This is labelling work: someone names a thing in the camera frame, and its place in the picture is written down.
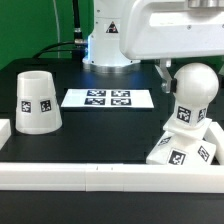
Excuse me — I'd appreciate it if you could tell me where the white lamp bulb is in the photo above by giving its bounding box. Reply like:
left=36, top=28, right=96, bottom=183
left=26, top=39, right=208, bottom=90
left=173, top=63, right=219, bottom=129

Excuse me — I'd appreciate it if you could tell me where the black cable bundle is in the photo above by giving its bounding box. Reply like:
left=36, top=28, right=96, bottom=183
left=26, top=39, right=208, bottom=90
left=31, top=0, right=88, bottom=61

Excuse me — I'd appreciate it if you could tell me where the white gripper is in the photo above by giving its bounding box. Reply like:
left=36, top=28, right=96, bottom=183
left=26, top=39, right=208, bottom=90
left=120, top=0, right=224, bottom=93

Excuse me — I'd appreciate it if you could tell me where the white left fence block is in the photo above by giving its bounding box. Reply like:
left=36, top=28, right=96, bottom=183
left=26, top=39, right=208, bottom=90
left=0, top=119, right=11, bottom=150

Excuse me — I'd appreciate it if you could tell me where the white marker sheet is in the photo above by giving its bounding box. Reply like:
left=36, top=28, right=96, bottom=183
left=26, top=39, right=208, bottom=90
left=61, top=89, right=154, bottom=109

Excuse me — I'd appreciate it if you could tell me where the white lamp shade cone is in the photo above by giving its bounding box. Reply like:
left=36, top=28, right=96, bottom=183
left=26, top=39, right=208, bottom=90
left=16, top=71, right=62, bottom=134

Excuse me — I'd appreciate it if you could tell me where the white front fence bar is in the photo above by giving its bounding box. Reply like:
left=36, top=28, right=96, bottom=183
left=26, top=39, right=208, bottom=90
left=0, top=162, right=224, bottom=193

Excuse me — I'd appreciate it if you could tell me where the white lamp base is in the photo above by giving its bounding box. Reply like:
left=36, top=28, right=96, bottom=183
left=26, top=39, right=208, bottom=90
left=146, top=118, right=216, bottom=166

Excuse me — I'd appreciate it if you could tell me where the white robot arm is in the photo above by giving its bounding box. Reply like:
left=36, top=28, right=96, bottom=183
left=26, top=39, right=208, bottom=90
left=83, top=0, right=224, bottom=93

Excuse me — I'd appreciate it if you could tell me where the white thin cable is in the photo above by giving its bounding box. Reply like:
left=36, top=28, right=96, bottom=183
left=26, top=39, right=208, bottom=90
left=52, top=0, right=63, bottom=60

